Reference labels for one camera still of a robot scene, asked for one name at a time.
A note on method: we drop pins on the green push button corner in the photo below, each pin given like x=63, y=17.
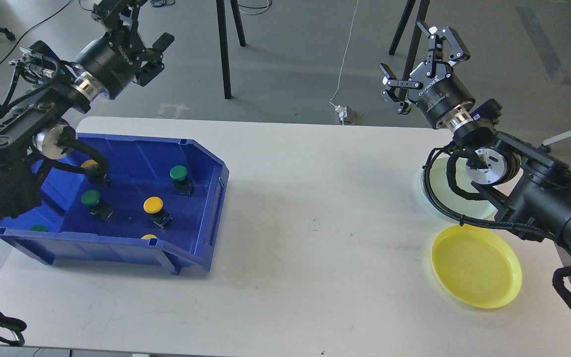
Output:
x=38, y=228

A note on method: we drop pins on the pale green plastic plate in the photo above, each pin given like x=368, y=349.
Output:
x=473, y=208

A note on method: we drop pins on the white power adapter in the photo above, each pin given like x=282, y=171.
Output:
x=345, y=115

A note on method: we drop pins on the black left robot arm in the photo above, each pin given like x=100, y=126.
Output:
x=34, y=139

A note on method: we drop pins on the yellow plastic plate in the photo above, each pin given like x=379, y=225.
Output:
x=476, y=266

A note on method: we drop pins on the blue plastic bin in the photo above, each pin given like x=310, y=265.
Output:
x=139, y=168

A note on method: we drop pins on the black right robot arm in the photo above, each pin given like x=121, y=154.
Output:
x=530, y=189

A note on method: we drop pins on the yellow push button back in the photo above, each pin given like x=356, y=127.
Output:
x=96, y=174

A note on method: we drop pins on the green push button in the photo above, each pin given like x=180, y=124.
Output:
x=96, y=205
x=181, y=182

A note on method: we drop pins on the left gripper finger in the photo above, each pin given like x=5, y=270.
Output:
x=114, y=15
x=154, y=56

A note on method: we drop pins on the black tripod legs left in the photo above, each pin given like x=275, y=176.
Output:
x=223, y=40

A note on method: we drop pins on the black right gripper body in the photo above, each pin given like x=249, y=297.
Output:
x=441, y=92

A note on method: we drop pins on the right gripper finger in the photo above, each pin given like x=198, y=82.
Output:
x=445, y=50
x=392, y=87

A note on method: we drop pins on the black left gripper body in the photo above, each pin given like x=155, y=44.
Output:
x=114, y=62

